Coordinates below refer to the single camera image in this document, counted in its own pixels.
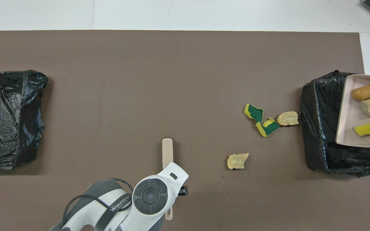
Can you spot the plain yellow sponge piece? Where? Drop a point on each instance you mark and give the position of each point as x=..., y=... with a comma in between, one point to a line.
x=368, y=129

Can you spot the beige hand brush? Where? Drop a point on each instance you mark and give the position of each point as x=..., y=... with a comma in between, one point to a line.
x=167, y=150

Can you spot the beige foam lump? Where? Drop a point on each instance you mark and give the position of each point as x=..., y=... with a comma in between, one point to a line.
x=287, y=118

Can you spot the green yellow sponge piece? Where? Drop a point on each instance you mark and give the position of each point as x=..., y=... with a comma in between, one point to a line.
x=255, y=113
x=268, y=128

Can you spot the black bag lined bin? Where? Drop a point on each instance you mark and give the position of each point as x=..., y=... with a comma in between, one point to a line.
x=320, y=128
x=11, y=93

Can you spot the brown table mat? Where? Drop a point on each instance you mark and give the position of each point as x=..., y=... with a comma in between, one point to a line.
x=172, y=48

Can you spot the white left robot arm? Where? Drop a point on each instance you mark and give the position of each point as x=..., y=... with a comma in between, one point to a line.
x=153, y=195

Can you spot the brown cracked bread roll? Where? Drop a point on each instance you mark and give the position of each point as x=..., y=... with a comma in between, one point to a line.
x=366, y=92

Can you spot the pale yellow crumpled foam lump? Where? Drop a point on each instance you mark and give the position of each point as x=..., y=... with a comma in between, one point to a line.
x=236, y=161

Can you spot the beige plastic dustpan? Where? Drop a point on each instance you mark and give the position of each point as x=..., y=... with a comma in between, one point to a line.
x=348, y=122

